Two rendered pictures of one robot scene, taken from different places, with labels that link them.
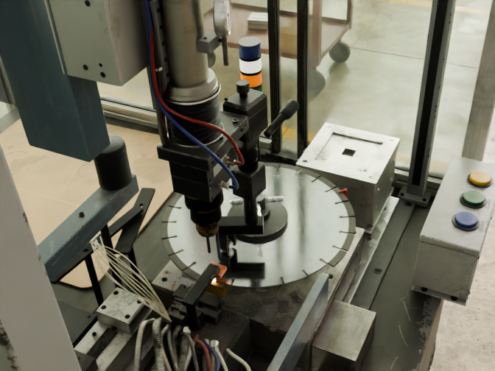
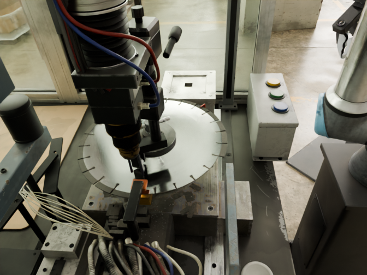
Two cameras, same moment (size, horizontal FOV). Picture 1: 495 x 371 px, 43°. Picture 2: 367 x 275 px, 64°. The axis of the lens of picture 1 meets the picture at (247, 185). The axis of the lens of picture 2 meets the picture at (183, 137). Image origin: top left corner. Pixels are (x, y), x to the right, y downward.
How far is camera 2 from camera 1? 46 cm
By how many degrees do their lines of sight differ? 17
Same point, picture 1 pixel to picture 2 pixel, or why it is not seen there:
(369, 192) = (211, 106)
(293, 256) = (191, 157)
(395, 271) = (238, 152)
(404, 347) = (267, 198)
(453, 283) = (280, 149)
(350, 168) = (194, 93)
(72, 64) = not seen: outside the picture
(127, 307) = (68, 237)
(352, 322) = (237, 192)
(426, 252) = (262, 133)
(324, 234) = (205, 136)
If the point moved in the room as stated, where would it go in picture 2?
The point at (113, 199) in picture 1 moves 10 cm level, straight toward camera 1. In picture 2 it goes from (31, 149) to (51, 179)
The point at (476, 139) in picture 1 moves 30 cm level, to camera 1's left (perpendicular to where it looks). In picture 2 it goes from (261, 60) to (182, 82)
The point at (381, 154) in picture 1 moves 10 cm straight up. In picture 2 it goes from (209, 82) to (209, 53)
